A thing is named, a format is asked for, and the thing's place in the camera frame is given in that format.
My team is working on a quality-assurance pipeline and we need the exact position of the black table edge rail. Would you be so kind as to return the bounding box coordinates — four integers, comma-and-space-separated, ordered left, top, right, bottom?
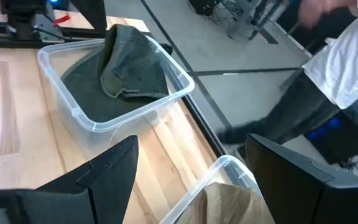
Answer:
160, 43, 229, 158

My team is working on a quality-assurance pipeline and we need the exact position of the red tag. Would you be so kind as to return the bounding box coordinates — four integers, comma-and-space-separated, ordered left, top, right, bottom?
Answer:
53, 14, 71, 26

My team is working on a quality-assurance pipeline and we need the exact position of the olive green hat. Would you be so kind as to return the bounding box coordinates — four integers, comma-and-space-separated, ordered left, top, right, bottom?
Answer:
60, 24, 170, 123

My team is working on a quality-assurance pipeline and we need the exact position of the grey metal frame stand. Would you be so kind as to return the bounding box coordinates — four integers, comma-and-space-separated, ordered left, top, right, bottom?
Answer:
188, 0, 290, 45

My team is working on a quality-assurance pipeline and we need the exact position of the person's hand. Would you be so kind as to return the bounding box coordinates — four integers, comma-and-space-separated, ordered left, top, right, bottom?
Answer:
298, 0, 357, 29

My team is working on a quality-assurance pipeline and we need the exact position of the tan hat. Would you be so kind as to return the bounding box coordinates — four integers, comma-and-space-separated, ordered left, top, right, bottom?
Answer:
178, 182, 276, 224

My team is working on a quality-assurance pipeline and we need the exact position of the clear plastic bin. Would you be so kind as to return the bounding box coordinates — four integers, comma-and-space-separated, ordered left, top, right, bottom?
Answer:
37, 35, 196, 156
159, 154, 276, 224

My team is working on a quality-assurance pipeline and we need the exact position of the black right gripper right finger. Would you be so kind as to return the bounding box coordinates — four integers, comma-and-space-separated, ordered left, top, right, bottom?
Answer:
245, 133, 358, 224

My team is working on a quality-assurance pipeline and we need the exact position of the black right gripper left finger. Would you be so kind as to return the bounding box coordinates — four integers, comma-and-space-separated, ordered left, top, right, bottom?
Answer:
0, 135, 140, 224

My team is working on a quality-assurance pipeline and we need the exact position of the black box with blue lights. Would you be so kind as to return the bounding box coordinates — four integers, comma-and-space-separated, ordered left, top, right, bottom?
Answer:
303, 107, 358, 166

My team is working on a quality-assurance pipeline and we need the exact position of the black upright frame post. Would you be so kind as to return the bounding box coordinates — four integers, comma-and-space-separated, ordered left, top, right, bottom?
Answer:
69, 0, 108, 35

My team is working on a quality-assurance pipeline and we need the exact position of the person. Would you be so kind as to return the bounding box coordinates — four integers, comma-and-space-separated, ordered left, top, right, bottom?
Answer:
218, 0, 358, 147

